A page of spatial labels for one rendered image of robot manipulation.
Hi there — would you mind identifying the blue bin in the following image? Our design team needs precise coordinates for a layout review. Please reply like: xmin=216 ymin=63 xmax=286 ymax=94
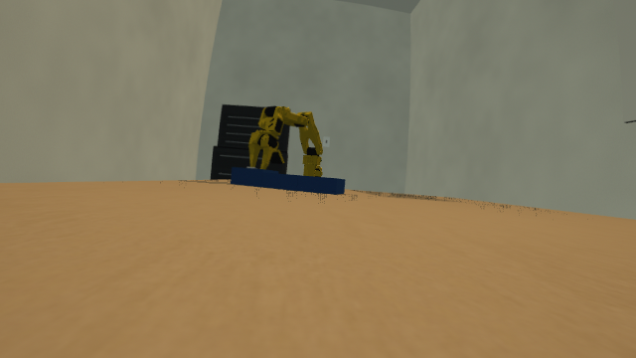
xmin=231 ymin=167 xmax=345 ymax=195

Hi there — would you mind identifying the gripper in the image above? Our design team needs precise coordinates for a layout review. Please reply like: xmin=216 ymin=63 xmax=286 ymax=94
xmin=248 ymin=130 xmax=284 ymax=169

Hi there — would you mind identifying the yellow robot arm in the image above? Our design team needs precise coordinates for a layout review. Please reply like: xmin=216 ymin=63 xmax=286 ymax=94
xmin=258 ymin=106 xmax=323 ymax=177

